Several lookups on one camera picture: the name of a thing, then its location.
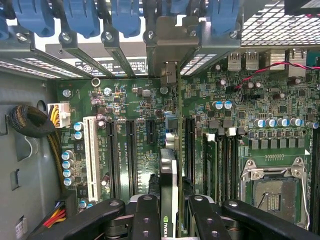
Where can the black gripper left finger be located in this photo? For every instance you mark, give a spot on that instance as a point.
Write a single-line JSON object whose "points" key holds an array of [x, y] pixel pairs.
{"points": [[146, 221]]}

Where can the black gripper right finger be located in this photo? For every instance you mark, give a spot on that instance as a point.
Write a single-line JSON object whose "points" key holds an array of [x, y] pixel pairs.
{"points": [[208, 222]]}

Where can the RAM slot with black latches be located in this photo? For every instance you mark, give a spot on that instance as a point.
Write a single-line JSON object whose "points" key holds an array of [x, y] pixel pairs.
{"points": [[316, 175], [220, 170]]}

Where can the RAM slot with white latches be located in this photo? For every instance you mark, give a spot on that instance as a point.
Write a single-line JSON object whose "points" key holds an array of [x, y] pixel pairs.
{"points": [[230, 170]]}

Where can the long black expansion slot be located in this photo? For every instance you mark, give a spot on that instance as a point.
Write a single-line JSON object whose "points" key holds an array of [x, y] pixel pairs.
{"points": [[112, 160], [131, 160], [190, 150]]}

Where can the CPU socket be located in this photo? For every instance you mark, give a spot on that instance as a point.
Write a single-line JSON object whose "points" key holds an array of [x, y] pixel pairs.
{"points": [[272, 197]]}

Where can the short black expansion slot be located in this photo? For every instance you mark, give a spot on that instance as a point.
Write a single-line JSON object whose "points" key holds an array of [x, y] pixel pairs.
{"points": [[150, 132]]}

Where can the white expansion slot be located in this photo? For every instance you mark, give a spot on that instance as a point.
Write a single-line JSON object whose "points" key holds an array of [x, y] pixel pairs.
{"points": [[91, 150]]}

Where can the green motherboard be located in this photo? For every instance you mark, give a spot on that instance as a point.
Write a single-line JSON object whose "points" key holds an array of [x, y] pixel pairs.
{"points": [[200, 105]]}

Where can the white power connector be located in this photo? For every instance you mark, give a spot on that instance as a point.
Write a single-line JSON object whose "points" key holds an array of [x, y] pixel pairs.
{"points": [[62, 115]]}

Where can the open black PC case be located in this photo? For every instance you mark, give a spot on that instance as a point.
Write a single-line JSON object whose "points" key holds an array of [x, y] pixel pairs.
{"points": [[25, 150]]}

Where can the silver USB port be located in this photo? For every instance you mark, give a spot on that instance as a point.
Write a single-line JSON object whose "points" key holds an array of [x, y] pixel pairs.
{"points": [[234, 61], [251, 61]]}

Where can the blue slot clip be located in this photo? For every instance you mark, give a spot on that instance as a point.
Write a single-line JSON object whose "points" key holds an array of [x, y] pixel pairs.
{"points": [[3, 27], [126, 15], [221, 15], [81, 15], [32, 15], [175, 7]]}

